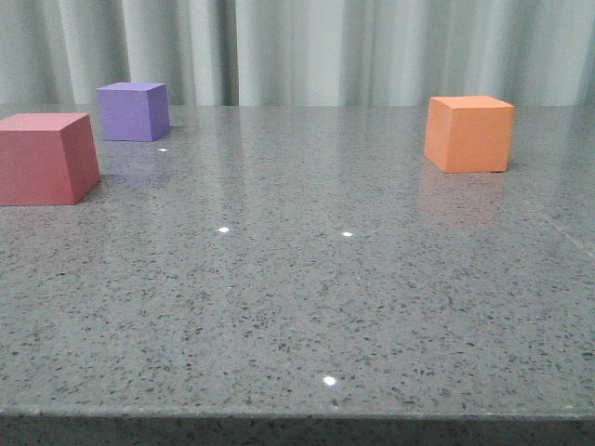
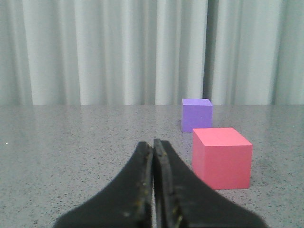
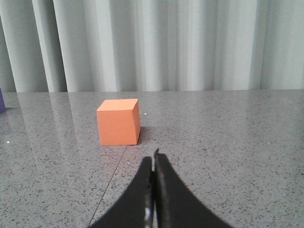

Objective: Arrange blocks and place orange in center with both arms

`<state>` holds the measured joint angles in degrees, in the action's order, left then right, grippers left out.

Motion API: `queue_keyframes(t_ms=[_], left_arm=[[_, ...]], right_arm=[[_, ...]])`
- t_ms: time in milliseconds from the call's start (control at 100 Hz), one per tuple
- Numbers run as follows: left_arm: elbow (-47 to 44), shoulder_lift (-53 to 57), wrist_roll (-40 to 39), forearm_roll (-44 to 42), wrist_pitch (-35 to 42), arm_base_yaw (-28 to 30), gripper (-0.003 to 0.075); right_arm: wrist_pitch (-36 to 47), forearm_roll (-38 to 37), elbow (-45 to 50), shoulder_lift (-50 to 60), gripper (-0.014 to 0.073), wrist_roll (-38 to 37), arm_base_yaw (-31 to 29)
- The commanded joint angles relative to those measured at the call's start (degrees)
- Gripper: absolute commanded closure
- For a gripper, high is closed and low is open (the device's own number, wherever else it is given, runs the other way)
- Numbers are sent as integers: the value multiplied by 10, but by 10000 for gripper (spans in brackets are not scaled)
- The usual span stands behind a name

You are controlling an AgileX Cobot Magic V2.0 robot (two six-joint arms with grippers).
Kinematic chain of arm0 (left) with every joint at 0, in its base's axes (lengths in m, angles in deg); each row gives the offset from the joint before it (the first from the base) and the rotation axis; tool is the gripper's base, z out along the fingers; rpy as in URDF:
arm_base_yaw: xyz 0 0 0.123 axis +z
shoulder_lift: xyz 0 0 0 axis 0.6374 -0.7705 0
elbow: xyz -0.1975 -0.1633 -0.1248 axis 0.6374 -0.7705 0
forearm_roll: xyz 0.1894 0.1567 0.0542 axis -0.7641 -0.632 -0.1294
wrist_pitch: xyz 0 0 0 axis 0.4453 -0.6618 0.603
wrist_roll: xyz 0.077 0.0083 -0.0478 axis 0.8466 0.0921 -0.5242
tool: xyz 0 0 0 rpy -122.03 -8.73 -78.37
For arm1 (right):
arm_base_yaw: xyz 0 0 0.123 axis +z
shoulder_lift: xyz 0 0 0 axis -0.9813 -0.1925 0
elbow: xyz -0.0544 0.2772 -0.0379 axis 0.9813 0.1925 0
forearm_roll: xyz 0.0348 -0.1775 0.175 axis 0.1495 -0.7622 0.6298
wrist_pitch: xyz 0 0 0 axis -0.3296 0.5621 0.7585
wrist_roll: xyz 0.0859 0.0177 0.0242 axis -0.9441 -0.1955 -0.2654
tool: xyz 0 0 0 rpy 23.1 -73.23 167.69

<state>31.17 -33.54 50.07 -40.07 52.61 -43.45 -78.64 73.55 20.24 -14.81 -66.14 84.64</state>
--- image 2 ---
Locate red foam cube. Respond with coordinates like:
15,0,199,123
192,128,253,190

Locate purple foam cube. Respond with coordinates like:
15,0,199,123
181,98,213,133

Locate pale green curtain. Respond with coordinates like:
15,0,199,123
0,0,304,105

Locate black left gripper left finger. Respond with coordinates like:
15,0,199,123
54,142,153,228

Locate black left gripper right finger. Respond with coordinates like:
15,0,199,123
153,139,267,228

